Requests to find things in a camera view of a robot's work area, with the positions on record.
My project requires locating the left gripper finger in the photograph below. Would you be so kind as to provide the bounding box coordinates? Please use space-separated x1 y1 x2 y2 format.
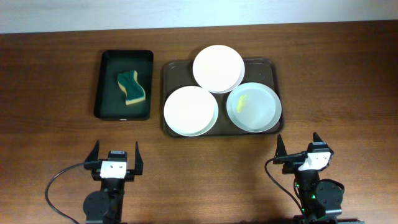
134 142 144 174
85 140 100 163

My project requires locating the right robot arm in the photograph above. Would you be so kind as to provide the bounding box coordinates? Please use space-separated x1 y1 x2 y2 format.
272 133 345 223

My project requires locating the black sponge tray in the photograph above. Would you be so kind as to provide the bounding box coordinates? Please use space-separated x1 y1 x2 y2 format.
93 50 154 121

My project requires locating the white plate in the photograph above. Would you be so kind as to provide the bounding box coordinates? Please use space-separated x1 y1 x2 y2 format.
163 86 219 137

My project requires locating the green and yellow sponge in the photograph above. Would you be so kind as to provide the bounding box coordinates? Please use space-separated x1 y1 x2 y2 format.
117 70 146 105

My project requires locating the light blue plate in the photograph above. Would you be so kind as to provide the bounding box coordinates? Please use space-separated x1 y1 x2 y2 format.
226 82 282 133

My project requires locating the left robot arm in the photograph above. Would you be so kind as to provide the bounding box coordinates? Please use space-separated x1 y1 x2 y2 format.
83 141 144 223

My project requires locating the pink plate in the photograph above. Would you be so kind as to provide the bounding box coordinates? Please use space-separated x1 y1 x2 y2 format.
192 45 246 93

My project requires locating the dark brown serving tray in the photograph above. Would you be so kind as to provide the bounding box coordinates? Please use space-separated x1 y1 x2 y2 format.
160 58 280 137

